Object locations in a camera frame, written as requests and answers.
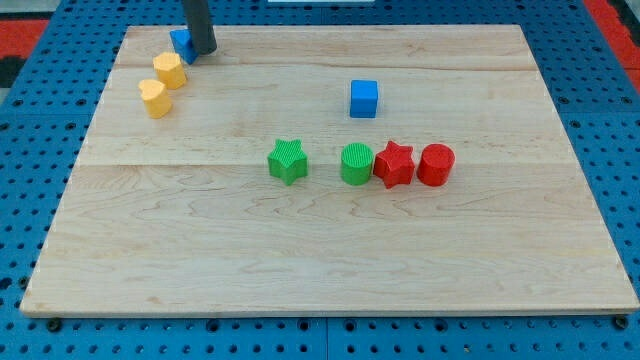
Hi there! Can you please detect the blue cube block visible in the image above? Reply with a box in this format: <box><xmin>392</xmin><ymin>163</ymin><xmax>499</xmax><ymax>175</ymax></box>
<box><xmin>349</xmin><ymin>79</ymin><xmax>379</xmax><ymax>118</ymax></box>

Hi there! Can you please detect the yellow heart block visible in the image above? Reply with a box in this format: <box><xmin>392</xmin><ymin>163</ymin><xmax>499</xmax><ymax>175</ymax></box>
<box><xmin>138</xmin><ymin>79</ymin><xmax>172</xmax><ymax>119</ymax></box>

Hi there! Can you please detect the green star block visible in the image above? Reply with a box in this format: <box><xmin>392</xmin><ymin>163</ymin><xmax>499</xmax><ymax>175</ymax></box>
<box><xmin>267</xmin><ymin>139</ymin><xmax>308</xmax><ymax>186</ymax></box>

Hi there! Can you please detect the green cylinder block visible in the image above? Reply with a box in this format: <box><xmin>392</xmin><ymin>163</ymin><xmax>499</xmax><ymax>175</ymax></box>
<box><xmin>341</xmin><ymin>142</ymin><xmax>374</xmax><ymax>186</ymax></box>

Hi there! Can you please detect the light wooden board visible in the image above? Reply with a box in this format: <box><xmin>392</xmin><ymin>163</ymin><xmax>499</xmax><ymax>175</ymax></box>
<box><xmin>21</xmin><ymin>25</ymin><xmax>639</xmax><ymax>318</ymax></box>

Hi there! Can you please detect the red star block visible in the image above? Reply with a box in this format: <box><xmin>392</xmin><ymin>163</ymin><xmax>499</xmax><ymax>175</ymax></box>
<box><xmin>373</xmin><ymin>140</ymin><xmax>415</xmax><ymax>189</ymax></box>

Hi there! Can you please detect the red cylinder block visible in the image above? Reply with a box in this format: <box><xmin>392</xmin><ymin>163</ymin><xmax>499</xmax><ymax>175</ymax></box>
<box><xmin>417</xmin><ymin>143</ymin><xmax>455</xmax><ymax>187</ymax></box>

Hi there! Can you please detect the yellow hexagon block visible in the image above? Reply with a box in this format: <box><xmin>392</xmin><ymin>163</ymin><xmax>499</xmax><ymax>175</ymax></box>
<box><xmin>153</xmin><ymin>52</ymin><xmax>187</xmax><ymax>90</ymax></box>

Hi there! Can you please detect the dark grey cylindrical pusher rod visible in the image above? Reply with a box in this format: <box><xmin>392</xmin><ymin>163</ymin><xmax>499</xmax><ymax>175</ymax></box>
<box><xmin>181</xmin><ymin>0</ymin><xmax>217</xmax><ymax>55</ymax></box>

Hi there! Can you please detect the blue block behind rod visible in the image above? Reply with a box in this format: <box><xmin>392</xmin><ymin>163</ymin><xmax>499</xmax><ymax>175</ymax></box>
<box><xmin>169</xmin><ymin>29</ymin><xmax>198</xmax><ymax>65</ymax></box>

